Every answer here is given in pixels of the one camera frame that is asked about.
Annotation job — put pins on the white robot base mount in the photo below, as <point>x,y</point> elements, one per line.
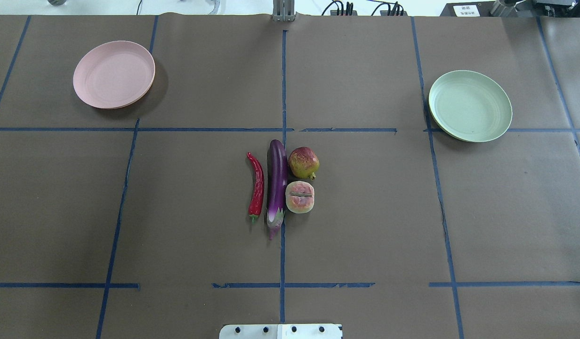
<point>282,331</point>

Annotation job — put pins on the green plate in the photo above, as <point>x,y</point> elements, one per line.
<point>470,106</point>

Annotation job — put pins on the purple eggplant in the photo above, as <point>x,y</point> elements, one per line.
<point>277,182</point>

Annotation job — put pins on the red chili pepper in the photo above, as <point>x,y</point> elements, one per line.
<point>255,206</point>

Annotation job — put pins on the pink plate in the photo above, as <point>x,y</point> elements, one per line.
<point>114,75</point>

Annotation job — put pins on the grey aluminium post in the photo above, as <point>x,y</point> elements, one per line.
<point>284,11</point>

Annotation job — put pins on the black power strip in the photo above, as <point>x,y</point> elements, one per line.
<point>340,8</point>

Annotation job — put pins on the pink peach half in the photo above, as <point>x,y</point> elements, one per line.
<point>299,197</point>

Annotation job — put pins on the black labelled box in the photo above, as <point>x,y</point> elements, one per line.
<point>467,9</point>

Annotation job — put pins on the red-green pomegranate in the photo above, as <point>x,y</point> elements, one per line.
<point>303,163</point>

